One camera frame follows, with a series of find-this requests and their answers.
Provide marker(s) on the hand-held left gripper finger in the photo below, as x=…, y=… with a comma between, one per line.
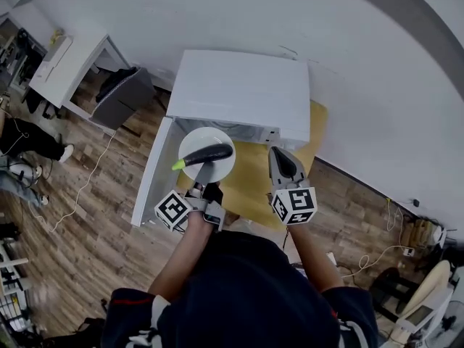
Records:
x=204, y=174

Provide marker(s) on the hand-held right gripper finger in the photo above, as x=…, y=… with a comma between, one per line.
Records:
x=284, y=163

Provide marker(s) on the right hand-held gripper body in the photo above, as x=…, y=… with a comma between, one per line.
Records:
x=295, y=203

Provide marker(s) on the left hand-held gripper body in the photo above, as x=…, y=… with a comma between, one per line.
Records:
x=173, y=209

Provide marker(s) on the white round plate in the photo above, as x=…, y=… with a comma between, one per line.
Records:
x=221, y=167

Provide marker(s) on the dark purple eggplant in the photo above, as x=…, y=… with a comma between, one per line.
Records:
x=210, y=154

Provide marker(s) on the person's right forearm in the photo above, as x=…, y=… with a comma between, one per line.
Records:
x=311, y=259

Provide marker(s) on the person's left forearm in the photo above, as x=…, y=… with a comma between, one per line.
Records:
x=181, y=256

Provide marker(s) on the yellow table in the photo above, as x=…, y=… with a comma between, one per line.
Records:
x=250, y=183

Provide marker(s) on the person's dark blue shirt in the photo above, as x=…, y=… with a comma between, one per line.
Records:
x=246, y=296

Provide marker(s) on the gray fabric bin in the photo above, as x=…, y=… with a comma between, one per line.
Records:
x=125, y=103

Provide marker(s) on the black cloth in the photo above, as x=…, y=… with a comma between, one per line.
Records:
x=116, y=80

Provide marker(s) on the black stool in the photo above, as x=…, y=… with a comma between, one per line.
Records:
x=393, y=290

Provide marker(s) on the white machine with screen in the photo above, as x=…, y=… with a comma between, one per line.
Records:
x=420, y=319

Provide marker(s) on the white desk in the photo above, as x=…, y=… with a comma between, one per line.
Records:
x=58, y=82

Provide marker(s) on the white metal rack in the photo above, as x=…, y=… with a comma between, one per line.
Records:
x=9, y=277

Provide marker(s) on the white box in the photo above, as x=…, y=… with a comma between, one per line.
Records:
x=58, y=51

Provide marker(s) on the dark equipment shelf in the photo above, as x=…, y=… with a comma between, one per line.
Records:
x=21, y=53

